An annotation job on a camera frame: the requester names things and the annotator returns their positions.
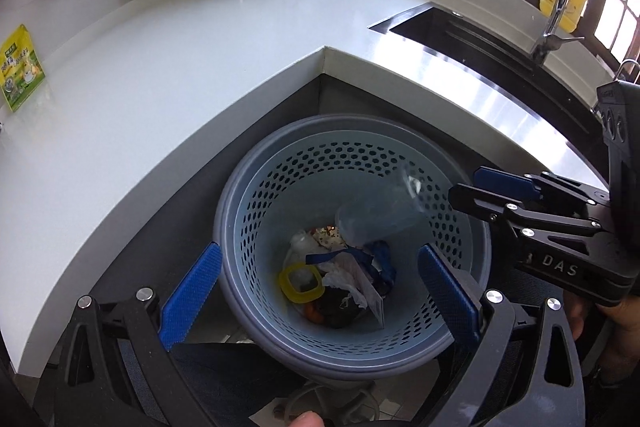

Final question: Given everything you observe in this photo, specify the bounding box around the grey perforated waste basket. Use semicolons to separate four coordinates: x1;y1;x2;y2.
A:
213;113;493;380

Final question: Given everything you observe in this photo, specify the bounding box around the person's right hand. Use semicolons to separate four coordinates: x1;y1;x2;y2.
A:
565;294;640;388

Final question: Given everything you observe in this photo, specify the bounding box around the yellow plastic lid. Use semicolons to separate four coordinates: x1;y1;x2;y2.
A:
277;263;327;305

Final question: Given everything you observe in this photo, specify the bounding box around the yellow green detergent pouch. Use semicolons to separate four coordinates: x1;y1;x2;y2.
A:
0;24;47;112

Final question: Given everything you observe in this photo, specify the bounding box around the dark grey rag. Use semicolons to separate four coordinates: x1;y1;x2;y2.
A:
315;289;371;325

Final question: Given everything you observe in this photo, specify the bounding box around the white paper receipt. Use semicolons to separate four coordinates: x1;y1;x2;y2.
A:
357;277;386;328

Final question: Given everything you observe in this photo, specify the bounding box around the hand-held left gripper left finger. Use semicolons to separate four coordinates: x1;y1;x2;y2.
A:
30;242;223;427

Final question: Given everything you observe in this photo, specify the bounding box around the clear plastic film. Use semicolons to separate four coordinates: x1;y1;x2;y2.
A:
336;164;426;248

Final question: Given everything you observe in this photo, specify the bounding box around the person's left hand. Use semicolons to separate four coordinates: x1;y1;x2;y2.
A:
287;411;325;427

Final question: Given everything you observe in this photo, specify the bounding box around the white tissue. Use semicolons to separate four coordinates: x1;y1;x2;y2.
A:
320;254;376;308

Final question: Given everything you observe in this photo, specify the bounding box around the red white crushed carton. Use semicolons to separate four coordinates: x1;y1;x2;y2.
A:
310;224;343;248

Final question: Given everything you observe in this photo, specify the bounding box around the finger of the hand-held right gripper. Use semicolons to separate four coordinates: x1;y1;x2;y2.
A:
472;166;610;208
447;182;603;260

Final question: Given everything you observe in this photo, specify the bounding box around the black kitchen sink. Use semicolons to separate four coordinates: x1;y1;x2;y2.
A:
368;3;621;138

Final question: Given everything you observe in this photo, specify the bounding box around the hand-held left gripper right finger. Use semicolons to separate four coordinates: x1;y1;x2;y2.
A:
417;243;588;427

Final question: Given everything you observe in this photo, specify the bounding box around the chrome sink faucet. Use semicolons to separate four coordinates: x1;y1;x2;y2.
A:
530;0;586;62

